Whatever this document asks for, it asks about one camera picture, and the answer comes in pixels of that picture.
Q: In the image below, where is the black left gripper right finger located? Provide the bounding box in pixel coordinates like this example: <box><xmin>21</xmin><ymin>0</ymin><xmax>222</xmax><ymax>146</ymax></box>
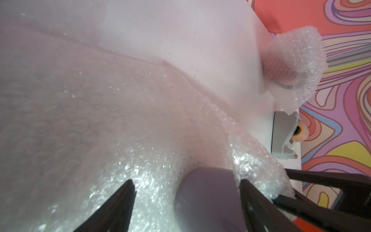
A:
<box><xmin>239</xmin><ymin>179</ymin><xmax>301</xmax><ymax>232</ymax></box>

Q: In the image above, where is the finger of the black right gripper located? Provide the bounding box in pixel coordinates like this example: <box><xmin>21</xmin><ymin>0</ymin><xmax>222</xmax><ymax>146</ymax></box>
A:
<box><xmin>286</xmin><ymin>169</ymin><xmax>371</xmax><ymax>203</ymax></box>
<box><xmin>273</xmin><ymin>195</ymin><xmax>371</xmax><ymax>232</ymax></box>

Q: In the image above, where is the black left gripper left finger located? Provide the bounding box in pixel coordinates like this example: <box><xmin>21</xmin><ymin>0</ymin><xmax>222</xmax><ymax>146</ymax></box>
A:
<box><xmin>74</xmin><ymin>179</ymin><xmax>136</xmax><ymax>232</ymax></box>

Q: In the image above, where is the lilac mug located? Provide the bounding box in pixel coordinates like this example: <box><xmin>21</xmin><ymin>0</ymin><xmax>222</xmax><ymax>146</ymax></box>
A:
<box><xmin>174</xmin><ymin>167</ymin><xmax>246</xmax><ymax>232</ymax></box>

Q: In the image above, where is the red mug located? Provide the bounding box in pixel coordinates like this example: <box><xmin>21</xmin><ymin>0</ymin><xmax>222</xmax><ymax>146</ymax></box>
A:
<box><xmin>263</xmin><ymin>53</ymin><xmax>307</xmax><ymax>90</ymax></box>

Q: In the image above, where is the grey tape dispenser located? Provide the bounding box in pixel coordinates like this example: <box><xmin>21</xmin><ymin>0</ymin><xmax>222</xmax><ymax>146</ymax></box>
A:
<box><xmin>271</xmin><ymin>111</ymin><xmax>309</xmax><ymax>160</ymax></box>

